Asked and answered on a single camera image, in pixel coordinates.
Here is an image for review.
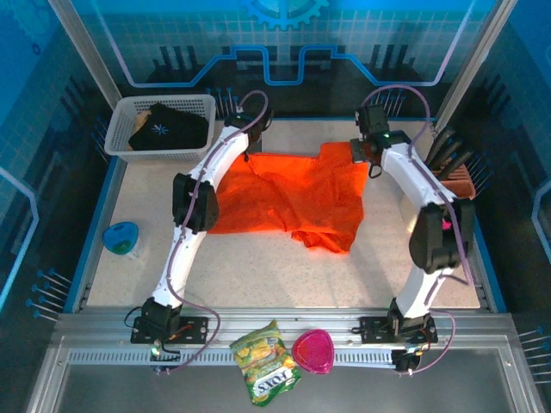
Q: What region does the green snack bag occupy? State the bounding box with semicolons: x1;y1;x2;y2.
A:
229;318;302;406

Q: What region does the terracotta planter box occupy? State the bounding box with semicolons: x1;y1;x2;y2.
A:
430;165;477;201

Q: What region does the blue lidded plastic cup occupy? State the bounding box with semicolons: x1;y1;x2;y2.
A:
102;221;141;261

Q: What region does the black t-shirt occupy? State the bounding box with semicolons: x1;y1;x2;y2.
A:
127;102;212;151

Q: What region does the slotted aluminium rail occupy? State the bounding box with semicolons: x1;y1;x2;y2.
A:
66;348;398;367

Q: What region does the pink heart-shaped container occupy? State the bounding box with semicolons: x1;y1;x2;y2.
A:
291;329;335;375

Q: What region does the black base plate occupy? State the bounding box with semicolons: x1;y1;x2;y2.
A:
131;316;210;345
359;316;438;345

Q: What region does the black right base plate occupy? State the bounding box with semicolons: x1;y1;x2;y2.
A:
359;316;438;345

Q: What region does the white plastic mesh basket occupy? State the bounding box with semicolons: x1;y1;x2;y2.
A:
103;94;216;163

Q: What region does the orange t-shirt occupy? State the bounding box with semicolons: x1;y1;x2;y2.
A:
207;141;370;256

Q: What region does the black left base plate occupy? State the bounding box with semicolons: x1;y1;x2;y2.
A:
131;316;210;345

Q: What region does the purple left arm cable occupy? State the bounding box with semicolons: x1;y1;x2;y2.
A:
152;89;270;376

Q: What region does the black utensil handle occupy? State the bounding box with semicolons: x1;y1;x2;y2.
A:
424;126;455;167
443;150;474;180
433;137;464;173

